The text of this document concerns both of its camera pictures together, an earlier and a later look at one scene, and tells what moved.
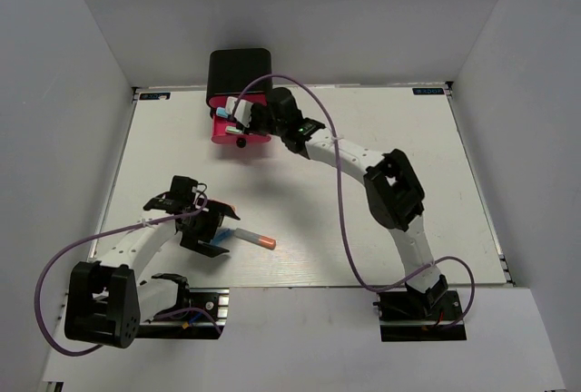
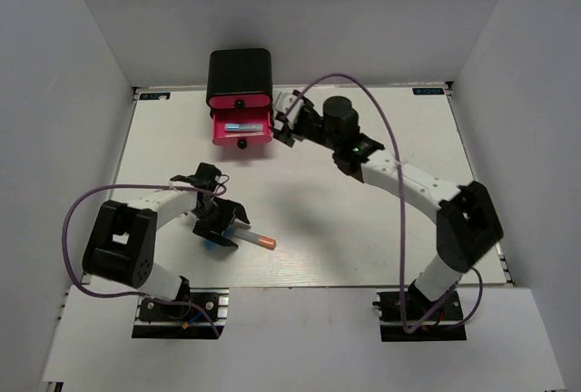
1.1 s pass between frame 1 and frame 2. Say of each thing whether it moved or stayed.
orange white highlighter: stayed
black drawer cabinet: stayed
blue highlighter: moved
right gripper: moved
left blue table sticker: stayed
